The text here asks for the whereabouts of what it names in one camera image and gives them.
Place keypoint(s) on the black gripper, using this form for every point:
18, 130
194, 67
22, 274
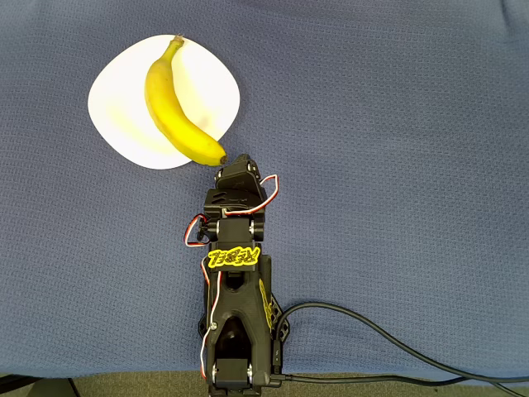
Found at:
238, 175

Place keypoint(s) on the yellow banana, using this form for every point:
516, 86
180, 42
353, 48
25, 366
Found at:
165, 103

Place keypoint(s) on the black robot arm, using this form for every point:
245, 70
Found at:
239, 314

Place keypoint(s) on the blue woven table cloth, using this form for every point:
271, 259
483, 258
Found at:
413, 207

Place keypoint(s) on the white rounded square plate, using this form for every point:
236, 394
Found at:
115, 103

